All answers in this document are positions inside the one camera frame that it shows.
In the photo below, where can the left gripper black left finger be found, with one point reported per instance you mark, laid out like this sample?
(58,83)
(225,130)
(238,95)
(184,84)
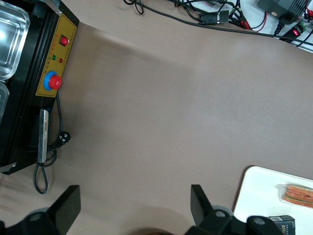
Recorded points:
(66,210)

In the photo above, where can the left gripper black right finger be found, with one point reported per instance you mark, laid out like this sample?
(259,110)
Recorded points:
(203,215)

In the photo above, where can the triangular sandwich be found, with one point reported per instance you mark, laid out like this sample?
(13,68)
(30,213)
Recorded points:
(298,195)

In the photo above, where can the cream plastic serving tray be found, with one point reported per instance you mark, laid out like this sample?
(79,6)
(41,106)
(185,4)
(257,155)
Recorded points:
(259,191)

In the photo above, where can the steel food tray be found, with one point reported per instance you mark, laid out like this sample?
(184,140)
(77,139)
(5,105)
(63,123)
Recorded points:
(9,36)

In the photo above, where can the small black snack carton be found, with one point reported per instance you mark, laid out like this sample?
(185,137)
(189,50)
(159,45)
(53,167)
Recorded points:
(283,227)

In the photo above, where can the grey rounded food container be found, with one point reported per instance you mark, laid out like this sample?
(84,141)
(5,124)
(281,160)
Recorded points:
(3,100)

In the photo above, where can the red emergency stop button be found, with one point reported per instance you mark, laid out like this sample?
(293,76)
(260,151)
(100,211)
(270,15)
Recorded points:
(55,82)

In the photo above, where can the black machine with yellow panel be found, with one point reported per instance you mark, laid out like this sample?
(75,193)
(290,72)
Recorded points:
(29,73)

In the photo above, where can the module with red display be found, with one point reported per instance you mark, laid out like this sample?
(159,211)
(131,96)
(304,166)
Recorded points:
(297,31)

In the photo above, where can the black power plug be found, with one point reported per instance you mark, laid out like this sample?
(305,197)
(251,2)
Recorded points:
(281,23)

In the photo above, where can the black power supply box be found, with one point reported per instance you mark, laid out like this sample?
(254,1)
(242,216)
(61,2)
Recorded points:
(278,6)

